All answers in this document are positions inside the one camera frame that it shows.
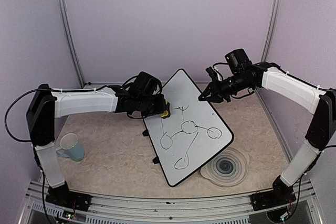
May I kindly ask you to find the yellow bone-shaped eraser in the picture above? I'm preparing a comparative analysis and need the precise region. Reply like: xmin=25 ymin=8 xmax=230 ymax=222
xmin=161 ymin=101 xmax=171 ymax=119

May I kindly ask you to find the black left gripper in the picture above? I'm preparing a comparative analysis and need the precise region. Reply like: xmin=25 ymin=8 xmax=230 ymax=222
xmin=137 ymin=94 xmax=167 ymax=117

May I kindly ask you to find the left aluminium frame post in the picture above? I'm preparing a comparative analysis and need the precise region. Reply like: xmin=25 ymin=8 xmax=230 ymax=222
xmin=57 ymin=0 xmax=86 ymax=88

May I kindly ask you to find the light blue mug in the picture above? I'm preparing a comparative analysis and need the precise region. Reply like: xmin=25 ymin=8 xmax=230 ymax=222
xmin=56 ymin=133 xmax=85 ymax=162

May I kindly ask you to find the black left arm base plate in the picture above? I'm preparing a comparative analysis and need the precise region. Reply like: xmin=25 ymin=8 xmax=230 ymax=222
xmin=46 ymin=191 xmax=92 ymax=212

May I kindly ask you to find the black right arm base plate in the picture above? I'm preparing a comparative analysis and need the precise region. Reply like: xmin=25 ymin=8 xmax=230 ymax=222
xmin=250 ymin=190 xmax=296 ymax=211

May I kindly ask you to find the aluminium frame post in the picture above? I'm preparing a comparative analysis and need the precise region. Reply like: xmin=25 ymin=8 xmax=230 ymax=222
xmin=57 ymin=0 xmax=86 ymax=88
xmin=261 ymin=0 xmax=281 ymax=61

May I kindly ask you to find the right aluminium frame post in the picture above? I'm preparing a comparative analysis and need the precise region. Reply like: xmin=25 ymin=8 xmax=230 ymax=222
xmin=261 ymin=0 xmax=281 ymax=61

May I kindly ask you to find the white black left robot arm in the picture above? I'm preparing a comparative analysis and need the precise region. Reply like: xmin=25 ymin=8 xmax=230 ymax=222
xmin=26 ymin=84 xmax=170 ymax=206

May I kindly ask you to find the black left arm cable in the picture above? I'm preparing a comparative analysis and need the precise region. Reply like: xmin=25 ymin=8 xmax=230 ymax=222
xmin=4 ymin=89 xmax=44 ymax=142

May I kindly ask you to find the front aluminium rail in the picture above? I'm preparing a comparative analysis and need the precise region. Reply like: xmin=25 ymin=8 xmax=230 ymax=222
xmin=15 ymin=180 xmax=325 ymax=223

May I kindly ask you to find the grey spiral pattern plate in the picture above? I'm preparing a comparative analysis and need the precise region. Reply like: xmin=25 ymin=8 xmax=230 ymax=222
xmin=200 ymin=147 xmax=250 ymax=187

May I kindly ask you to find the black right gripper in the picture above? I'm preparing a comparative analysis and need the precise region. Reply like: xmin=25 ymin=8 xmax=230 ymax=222
xmin=198 ymin=72 xmax=253 ymax=102

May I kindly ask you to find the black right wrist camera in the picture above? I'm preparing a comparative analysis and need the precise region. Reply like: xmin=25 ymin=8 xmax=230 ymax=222
xmin=225 ymin=48 xmax=252 ymax=75

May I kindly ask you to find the white whiteboard black frame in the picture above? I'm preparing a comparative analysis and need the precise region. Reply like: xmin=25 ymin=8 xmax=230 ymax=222
xmin=144 ymin=69 xmax=234 ymax=187

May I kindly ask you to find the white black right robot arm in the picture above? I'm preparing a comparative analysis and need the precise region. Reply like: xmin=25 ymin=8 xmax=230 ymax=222
xmin=198 ymin=61 xmax=335 ymax=210

